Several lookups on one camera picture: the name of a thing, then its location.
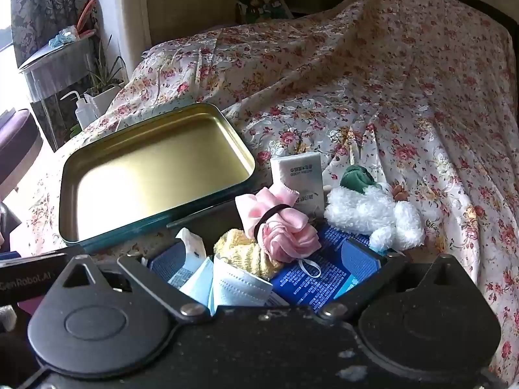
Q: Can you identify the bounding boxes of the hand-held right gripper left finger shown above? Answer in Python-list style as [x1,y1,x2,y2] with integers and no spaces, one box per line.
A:
[53,246,215,323]

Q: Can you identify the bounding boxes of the purple chair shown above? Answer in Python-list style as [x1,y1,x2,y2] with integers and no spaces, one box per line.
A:
[0,107,43,187]

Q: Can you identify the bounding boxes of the crumpled blue face mask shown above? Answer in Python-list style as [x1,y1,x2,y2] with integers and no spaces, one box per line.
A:
[48,25,80,48]

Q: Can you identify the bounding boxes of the pink cloth bundle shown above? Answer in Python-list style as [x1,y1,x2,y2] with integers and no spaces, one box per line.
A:
[235,183,321,263]

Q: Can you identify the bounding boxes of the green metal tin tray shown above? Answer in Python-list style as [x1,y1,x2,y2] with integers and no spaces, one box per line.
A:
[58,102,256,254]

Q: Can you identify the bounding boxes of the green velvet scrunchie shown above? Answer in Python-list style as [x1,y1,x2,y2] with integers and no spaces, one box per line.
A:
[340,165,384,191]

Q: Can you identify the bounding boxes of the white squeeze bottle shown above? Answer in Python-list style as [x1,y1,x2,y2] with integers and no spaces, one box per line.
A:
[60,91,100,130]

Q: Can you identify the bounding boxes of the floral bedspread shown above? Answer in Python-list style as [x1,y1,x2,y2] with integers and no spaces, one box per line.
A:
[12,0,519,373]

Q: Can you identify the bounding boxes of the white plush toy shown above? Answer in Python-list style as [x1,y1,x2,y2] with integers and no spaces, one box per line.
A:
[323,184,426,252]

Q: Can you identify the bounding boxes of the clear round side table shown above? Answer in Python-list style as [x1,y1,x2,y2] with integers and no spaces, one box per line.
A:
[18,34,102,147]

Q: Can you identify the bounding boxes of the orange handled scissors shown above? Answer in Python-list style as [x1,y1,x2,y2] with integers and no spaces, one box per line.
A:
[76,0,99,36]

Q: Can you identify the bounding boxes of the white face mask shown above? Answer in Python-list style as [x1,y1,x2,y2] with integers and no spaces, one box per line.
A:
[212,254,274,308]

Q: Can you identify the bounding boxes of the yellow towel bundle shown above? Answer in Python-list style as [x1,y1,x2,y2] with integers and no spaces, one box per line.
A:
[213,228,284,281]

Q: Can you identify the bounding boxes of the black hair tie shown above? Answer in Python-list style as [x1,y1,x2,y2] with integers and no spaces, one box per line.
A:
[252,204,293,228]

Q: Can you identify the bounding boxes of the blue face mask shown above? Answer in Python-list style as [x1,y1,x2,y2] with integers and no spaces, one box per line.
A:
[179,256,215,311]
[48,25,80,48]

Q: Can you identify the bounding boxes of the blue printed box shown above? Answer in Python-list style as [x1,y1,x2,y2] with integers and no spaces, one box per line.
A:
[270,225,386,306]

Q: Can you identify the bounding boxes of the potted plant in white pot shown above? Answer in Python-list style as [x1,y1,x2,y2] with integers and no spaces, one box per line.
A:
[83,34,130,110]

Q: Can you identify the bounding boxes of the white tissue pack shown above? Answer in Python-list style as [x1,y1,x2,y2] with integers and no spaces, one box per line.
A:
[167,227,206,289]
[271,152,325,216]

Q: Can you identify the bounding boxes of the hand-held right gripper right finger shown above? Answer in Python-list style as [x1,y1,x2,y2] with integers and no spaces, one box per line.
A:
[316,239,475,325]

